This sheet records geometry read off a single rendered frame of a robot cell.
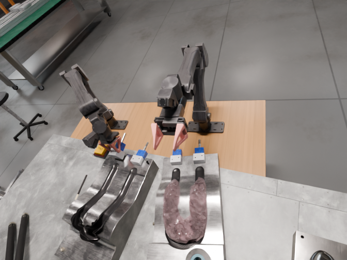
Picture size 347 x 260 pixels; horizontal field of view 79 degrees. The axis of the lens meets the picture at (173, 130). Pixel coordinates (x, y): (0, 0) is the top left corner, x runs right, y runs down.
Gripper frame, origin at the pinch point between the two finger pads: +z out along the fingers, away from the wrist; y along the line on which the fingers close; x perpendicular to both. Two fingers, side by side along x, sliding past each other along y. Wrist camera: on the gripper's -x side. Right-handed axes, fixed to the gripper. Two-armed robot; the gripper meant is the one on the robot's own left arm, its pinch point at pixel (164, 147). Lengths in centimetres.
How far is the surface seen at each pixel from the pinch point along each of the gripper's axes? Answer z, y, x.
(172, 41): -272, -106, 127
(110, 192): 7.8, -35.2, 30.9
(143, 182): 0.8, -20.8, 31.9
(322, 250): 14, 45, 32
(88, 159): -11, -65, 40
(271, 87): -153, 40, 124
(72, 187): 6, -66, 39
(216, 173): -8.6, 10.3, 34.2
